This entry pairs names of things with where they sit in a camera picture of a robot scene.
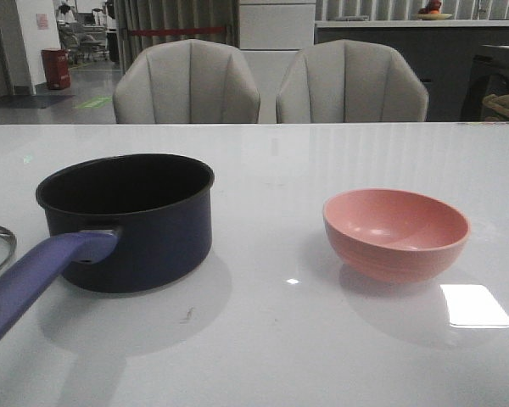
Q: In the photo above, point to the pink bowl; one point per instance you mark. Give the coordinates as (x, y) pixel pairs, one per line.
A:
(394, 235)

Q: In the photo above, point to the glass lid blue knob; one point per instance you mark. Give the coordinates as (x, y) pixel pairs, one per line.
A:
(0, 250)

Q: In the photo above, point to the dark blue saucepan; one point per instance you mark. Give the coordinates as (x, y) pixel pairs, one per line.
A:
(121, 224)

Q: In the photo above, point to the left beige chair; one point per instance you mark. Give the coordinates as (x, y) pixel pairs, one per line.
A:
(188, 82)

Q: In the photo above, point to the beige chair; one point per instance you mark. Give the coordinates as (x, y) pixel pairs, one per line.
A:
(188, 82)
(347, 81)

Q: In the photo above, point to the right beige chair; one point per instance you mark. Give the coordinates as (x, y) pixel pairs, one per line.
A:
(347, 81)

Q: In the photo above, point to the white cabinet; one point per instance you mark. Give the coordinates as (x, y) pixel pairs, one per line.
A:
(270, 34)

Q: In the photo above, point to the red trash bin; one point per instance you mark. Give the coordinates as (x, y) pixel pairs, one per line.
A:
(56, 68)

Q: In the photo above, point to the fruit plate on counter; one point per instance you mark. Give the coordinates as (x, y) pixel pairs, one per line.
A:
(432, 11)

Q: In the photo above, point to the dark counter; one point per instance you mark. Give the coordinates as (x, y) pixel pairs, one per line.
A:
(449, 56)

